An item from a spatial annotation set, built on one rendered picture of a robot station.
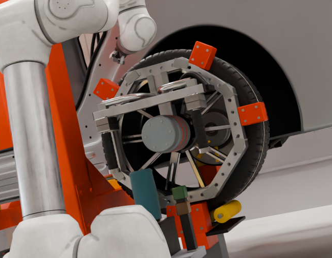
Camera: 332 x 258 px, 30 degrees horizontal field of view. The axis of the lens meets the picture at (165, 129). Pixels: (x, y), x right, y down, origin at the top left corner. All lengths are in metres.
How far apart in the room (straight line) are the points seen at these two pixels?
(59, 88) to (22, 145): 1.01
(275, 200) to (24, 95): 5.16
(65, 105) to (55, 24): 0.99
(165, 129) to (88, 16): 0.79
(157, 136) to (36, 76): 0.79
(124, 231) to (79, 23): 0.51
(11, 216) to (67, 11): 4.15
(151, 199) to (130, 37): 0.61
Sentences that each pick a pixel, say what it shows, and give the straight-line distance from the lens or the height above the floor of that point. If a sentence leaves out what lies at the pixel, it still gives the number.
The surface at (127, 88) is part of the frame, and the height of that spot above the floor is 1.06.
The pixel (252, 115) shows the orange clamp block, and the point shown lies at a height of 0.84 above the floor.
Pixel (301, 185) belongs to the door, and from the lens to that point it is 6.41.
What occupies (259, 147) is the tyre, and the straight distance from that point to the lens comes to 2.35.
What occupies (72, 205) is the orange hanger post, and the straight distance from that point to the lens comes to 2.39.
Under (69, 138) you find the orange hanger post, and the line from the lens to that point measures 2.42.
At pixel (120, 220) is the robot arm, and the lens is 1.31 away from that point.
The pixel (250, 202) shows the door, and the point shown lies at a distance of 6.53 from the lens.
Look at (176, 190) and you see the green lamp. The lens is 1.97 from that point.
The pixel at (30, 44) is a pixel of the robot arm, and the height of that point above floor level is 1.09.
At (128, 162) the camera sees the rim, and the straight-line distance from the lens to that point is 2.49.
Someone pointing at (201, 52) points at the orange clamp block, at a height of 1.11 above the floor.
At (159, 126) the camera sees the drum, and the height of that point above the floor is 0.88.
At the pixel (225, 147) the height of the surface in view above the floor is 0.76.
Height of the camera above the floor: 0.73
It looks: 3 degrees up
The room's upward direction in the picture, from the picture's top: 13 degrees counter-clockwise
